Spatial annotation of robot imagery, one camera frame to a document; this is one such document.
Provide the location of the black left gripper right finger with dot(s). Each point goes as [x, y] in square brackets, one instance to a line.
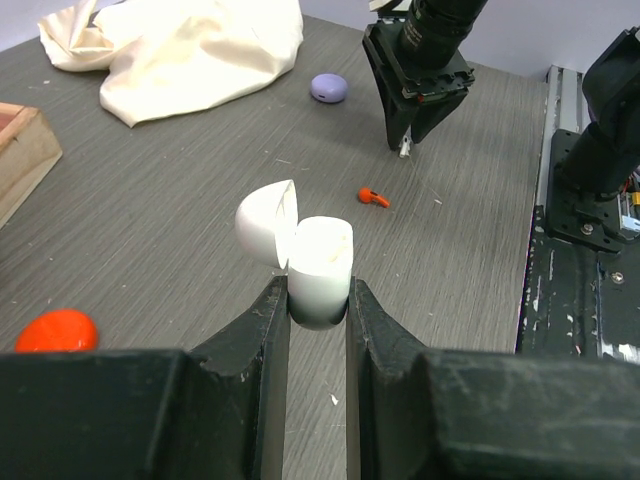
[414, 412]

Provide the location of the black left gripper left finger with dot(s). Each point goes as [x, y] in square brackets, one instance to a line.
[215, 412]

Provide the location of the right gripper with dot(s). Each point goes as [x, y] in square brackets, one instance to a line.
[413, 52]

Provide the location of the white earbud front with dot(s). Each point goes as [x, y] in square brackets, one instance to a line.
[405, 147]

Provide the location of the lilac earbud case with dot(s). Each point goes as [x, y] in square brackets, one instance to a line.
[329, 88]

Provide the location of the white earbud case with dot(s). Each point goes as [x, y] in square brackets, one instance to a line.
[317, 252]

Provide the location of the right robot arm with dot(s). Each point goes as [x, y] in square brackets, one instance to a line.
[590, 183]

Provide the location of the cream satin cloth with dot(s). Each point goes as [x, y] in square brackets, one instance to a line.
[167, 58]

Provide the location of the wooden clothes rack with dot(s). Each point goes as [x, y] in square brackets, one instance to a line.
[29, 150]

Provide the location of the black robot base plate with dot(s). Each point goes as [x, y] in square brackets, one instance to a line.
[578, 302]

